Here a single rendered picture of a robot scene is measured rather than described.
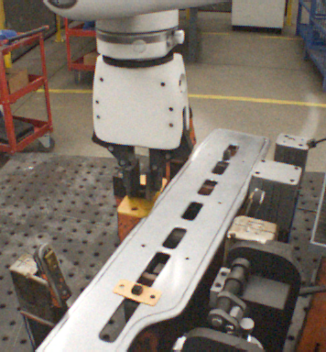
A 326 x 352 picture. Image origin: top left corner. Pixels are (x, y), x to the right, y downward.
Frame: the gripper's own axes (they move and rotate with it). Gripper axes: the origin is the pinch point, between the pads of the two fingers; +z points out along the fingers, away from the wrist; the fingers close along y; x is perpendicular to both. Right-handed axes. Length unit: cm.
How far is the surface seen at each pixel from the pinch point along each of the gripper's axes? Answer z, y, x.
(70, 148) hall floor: 130, 140, -221
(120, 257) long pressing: 29.7, 11.4, -16.2
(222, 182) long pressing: 30, -3, -48
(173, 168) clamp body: 39, 15, -65
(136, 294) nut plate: 29.2, 4.9, -7.3
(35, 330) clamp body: 41.7, 25.5, -2.2
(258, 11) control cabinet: 101, 45, -655
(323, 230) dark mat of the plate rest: 14.0, -24.2, -14.1
